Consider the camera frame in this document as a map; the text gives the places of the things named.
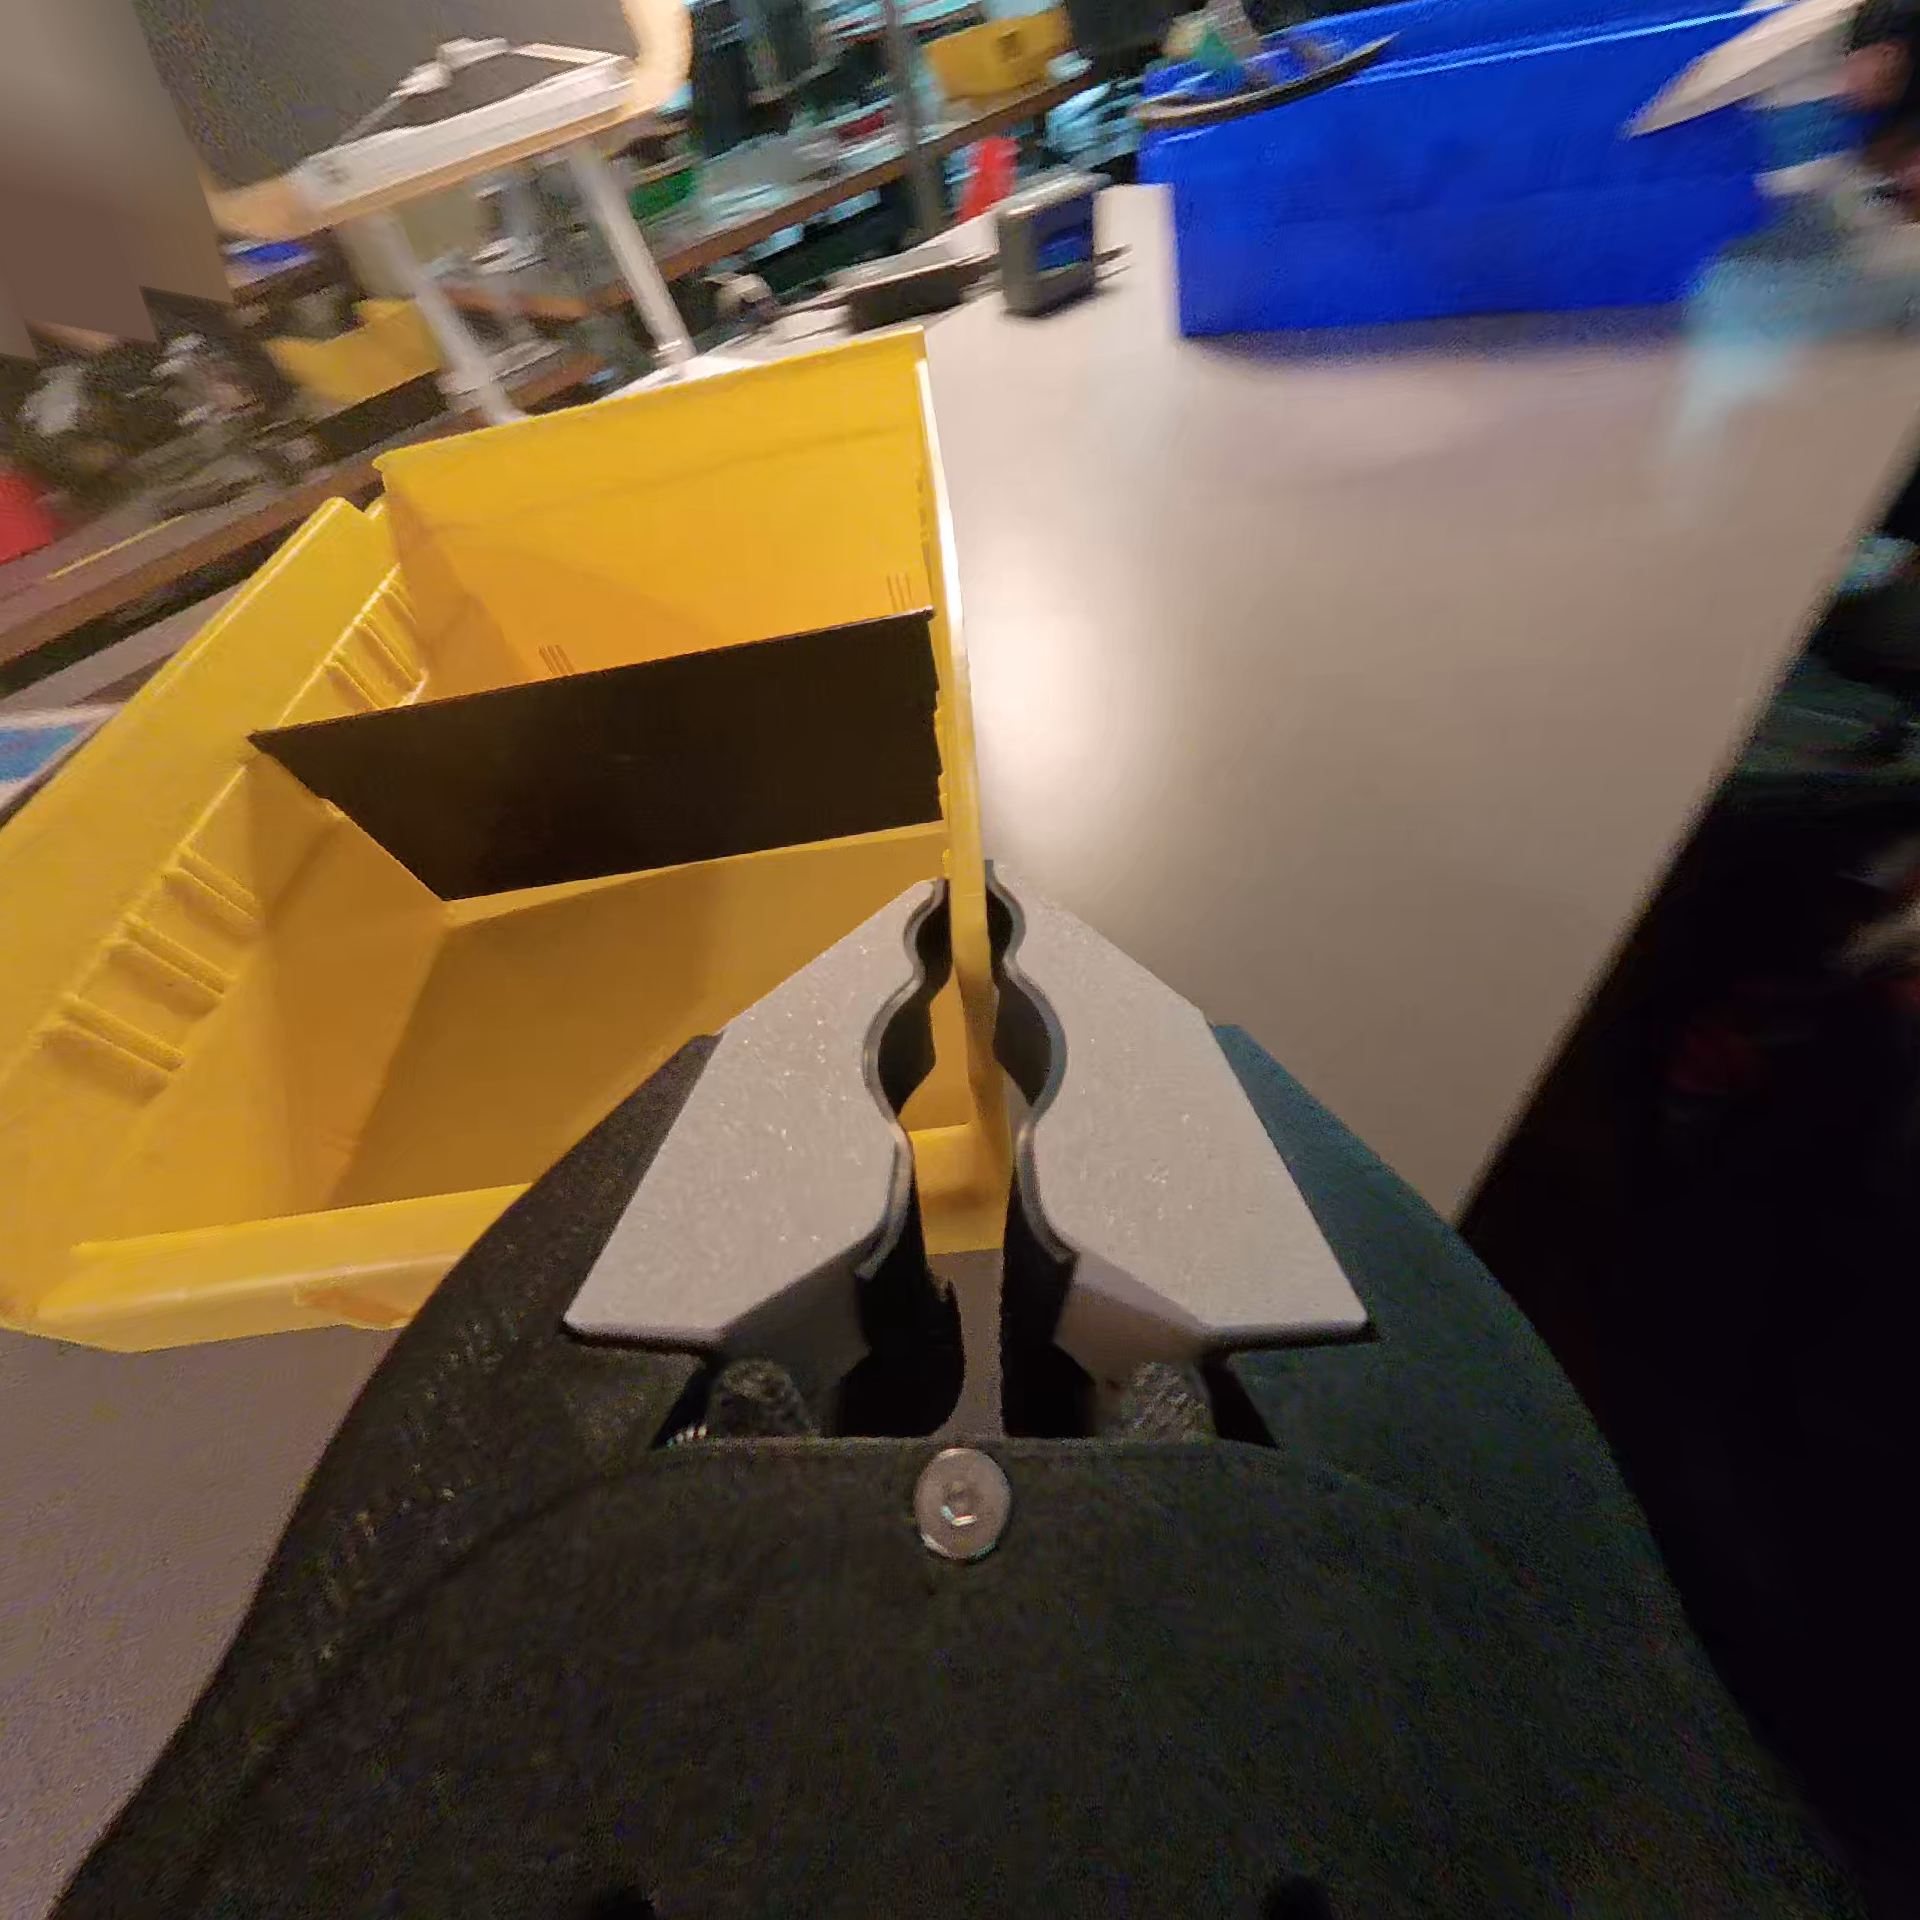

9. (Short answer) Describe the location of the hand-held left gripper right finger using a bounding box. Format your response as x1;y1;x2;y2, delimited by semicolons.
981;859;1375;1408

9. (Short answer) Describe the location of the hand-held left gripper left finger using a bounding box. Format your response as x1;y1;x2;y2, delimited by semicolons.
562;876;966;1388

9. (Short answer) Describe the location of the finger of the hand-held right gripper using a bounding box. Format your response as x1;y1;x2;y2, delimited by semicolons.
1629;34;1865;138

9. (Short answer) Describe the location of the blue storage bin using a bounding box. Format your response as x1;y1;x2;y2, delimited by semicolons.
1132;0;1876;340

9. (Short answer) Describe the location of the yellow storage bin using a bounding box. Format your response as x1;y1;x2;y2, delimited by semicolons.
0;325;1004;1353

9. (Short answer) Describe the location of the black bin divider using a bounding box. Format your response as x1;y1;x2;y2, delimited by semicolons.
248;606;947;903

